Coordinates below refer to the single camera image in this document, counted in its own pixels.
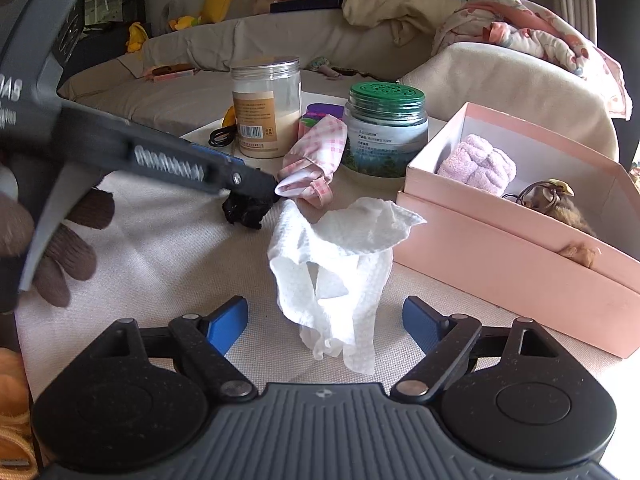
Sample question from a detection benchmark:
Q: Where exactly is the purple plastic container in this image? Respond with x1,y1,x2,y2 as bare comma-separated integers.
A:
299,103,346,137

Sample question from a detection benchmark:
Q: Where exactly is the black cable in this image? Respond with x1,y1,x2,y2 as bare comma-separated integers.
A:
208,124,239,150

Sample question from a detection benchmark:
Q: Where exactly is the pink printed blanket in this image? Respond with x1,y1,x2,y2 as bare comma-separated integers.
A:
432,0,627,122

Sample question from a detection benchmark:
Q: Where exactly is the orange knitted cloth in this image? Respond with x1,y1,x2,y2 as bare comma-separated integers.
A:
0,347,40,480

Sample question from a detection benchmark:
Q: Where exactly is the brown plush toy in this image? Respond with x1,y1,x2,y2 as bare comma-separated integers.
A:
501,178,602,267

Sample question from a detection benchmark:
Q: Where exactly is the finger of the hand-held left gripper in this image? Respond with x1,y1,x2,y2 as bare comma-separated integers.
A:
189,140,247,166
127,131,279,202

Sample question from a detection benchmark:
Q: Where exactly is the small patterned pouch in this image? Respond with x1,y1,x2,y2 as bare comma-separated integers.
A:
306,57,342,79

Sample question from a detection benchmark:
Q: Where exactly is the pink checked cloth pouch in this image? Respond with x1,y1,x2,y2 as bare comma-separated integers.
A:
276,114,349,207

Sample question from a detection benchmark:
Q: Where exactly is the black cloth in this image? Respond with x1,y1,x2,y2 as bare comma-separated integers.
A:
222,192,275,231

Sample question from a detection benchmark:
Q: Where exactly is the cream pillow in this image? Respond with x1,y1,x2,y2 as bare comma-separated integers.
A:
342,0,470,44

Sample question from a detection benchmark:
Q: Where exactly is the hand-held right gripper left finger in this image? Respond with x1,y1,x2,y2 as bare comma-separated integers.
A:
115,296,255,404

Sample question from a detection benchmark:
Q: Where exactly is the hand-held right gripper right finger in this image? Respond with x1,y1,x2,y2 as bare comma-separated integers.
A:
391,296,545,404

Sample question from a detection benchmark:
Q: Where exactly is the green lid glass jar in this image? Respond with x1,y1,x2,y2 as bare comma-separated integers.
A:
343,81,430,179

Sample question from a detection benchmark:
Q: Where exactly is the pink flat case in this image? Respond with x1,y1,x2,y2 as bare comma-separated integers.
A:
149,63,196,82

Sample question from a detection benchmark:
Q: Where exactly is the lilac fluffy towel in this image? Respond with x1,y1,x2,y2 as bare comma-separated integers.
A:
435,133,517,196

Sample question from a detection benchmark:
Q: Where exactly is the white paper towel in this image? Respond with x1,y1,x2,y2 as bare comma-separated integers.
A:
267,197,429,376

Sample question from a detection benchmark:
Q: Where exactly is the beige sofa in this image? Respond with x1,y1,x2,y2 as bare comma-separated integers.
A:
57,7,623,163

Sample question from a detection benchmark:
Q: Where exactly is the pink cardboard box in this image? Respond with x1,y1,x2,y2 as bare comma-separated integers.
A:
394,102,640,359

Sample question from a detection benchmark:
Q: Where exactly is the yellow plush toy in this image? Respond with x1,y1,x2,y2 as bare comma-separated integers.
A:
125,22,150,54

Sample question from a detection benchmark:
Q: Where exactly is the black flat box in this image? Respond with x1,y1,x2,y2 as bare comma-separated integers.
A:
270,0,346,14

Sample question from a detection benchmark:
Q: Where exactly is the glass cabinet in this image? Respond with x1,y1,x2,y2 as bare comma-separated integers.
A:
82,0,146,27

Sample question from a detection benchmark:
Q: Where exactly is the person's left hand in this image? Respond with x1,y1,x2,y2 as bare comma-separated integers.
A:
0,164,116,310

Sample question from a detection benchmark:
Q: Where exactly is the clear jar with tan label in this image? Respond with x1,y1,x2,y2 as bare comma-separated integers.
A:
230,57,304,159

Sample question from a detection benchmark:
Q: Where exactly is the beige fabric cover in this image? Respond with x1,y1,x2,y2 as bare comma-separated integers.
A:
15,159,640,411

